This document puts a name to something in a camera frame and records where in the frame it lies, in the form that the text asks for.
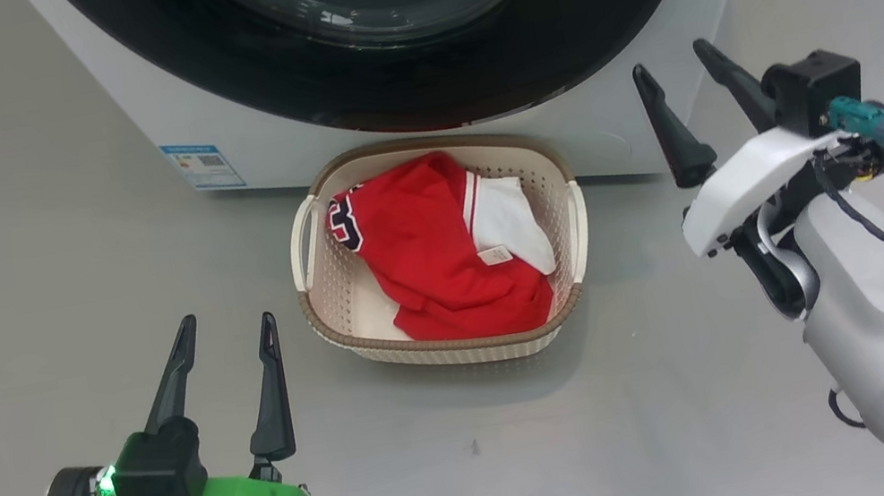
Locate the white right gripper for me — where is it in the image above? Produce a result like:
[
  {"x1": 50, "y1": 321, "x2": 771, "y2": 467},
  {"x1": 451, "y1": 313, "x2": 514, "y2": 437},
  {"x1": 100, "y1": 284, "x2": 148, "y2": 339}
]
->
[{"x1": 628, "y1": 6, "x2": 884, "y2": 339}]

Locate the red sports jersey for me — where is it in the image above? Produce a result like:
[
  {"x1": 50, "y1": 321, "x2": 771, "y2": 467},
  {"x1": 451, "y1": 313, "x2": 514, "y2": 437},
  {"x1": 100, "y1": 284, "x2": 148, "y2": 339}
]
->
[{"x1": 315, "y1": 134, "x2": 570, "y2": 364}]

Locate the black glass washing machine door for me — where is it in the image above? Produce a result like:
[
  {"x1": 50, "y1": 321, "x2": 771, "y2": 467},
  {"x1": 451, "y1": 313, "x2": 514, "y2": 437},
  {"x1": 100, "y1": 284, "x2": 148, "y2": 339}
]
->
[{"x1": 56, "y1": 0, "x2": 728, "y2": 193}]

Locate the cream perforated laundry basket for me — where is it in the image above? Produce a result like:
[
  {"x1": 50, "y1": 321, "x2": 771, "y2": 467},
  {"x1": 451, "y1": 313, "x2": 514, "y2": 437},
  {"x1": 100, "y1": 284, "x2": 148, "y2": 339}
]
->
[{"x1": 273, "y1": 110, "x2": 612, "y2": 396}]

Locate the white washing machine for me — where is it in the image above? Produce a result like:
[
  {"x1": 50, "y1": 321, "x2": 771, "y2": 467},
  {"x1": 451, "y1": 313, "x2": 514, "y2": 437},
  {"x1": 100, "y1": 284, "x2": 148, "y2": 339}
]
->
[{"x1": 25, "y1": 0, "x2": 819, "y2": 280}]

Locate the blue energy label sticker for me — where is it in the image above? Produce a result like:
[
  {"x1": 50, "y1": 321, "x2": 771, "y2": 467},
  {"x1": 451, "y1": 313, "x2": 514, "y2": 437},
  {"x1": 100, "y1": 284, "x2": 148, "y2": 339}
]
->
[{"x1": 158, "y1": 132, "x2": 248, "y2": 201}]

